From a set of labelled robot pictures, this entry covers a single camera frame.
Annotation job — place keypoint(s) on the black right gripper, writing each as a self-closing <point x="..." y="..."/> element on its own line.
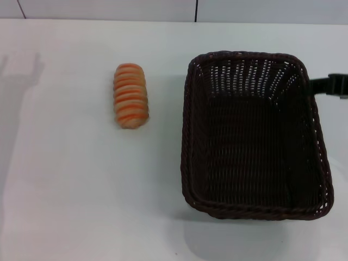
<point x="338" y="85"/>

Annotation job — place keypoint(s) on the dark brown wicker basket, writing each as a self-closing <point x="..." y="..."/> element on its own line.
<point x="244" y="152"/>

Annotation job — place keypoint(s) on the orange striped bread loaf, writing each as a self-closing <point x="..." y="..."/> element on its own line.
<point x="130" y="95"/>

